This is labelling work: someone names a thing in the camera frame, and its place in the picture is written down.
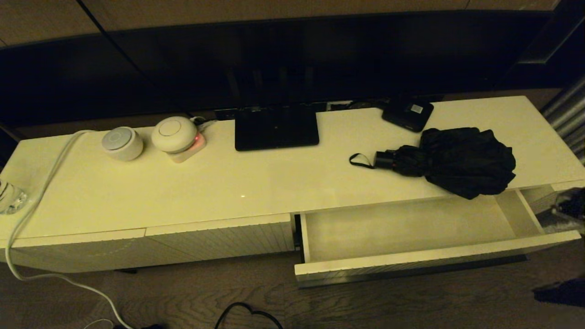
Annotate black umbrella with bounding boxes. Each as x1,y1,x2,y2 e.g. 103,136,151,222
349,127,516,200

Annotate cream white ribbed drawer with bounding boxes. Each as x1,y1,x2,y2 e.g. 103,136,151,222
294,190,582,288

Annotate white TV cabinet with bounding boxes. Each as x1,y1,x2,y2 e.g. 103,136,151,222
0,96,585,275

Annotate white cloth on floor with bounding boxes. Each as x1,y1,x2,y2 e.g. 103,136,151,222
537,212,585,234

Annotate silver ribbed column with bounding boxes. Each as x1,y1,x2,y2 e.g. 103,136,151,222
539,75,585,167

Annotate black set-top box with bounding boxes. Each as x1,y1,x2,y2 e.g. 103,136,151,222
382,97,434,133

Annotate large black television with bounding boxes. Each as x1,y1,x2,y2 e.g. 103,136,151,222
0,11,585,126

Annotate wide ribbed cabinet front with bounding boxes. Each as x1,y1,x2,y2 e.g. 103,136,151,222
145,213,295,265

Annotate white power strip red light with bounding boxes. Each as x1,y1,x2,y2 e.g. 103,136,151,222
168,133,207,164

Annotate white round dome device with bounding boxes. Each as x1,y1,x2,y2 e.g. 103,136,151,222
151,116,198,154

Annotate white speaker grey top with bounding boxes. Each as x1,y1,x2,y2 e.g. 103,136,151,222
101,127,144,161

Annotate plain cream cabinet front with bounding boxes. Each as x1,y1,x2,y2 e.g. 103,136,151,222
0,228,148,275

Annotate clear glass object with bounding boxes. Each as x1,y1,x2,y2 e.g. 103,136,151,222
0,179,29,215

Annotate black television base plate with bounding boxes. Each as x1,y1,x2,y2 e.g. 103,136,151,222
234,104,319,152

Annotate black floor cable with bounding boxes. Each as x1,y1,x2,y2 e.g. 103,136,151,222
215,302,284,329

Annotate thin black hanging cable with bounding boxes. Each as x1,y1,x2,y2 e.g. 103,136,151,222
77,0,195,118

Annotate white power cable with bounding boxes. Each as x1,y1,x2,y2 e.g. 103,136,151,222
5,130,133,329

